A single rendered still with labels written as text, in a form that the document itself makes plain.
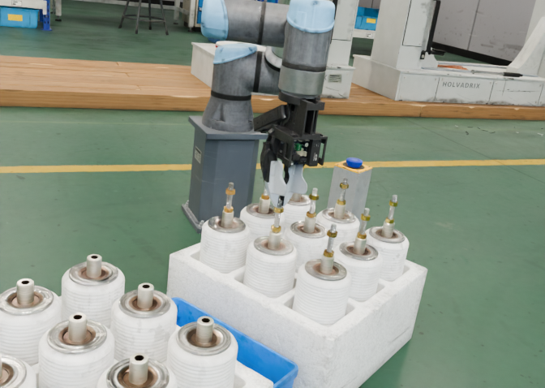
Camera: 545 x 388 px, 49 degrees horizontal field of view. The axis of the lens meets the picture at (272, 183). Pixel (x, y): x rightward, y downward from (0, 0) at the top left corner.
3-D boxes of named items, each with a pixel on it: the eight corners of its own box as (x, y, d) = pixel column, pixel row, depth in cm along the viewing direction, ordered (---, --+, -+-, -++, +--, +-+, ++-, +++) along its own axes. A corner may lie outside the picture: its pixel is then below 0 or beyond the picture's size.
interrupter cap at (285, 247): (269, 260, 106) (269, 256, 106) (245, 243, 112) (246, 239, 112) (301, 252, 111) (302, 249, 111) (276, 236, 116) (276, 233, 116)
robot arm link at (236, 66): (212, 84, 174) (216, 37, 169) (257, 90, 174) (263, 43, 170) (208, 92, 162) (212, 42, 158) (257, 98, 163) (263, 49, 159)
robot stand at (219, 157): (180, 209, 186) (188, 115, 176) (236, 206, 194) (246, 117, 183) (197, 234, 170) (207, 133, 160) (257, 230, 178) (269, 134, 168)
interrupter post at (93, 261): (82, 275, 94) (83, 256, 92) (95, 270, 95) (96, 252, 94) (92, 281, 92) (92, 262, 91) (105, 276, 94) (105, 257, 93)
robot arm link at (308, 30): (334, 0, 100) (341, 3, 92) (323, 66, 103) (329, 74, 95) (288, -6, 99) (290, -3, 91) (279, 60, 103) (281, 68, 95)
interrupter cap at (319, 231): (319, 223, 125) (319, 221, 125) (332, 239, 118) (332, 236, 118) (285, 223, 123) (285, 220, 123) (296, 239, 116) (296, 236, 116)
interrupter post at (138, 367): (123, 380, 72) (124, 357, 71) (139, 371, 74) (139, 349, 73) (136, 390, 71) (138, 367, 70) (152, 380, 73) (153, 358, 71)
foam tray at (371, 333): (163, 330, 124) (169, 253, 118) (275, 272, 154) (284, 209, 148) (315, 428, 103) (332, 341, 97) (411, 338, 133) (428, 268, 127)
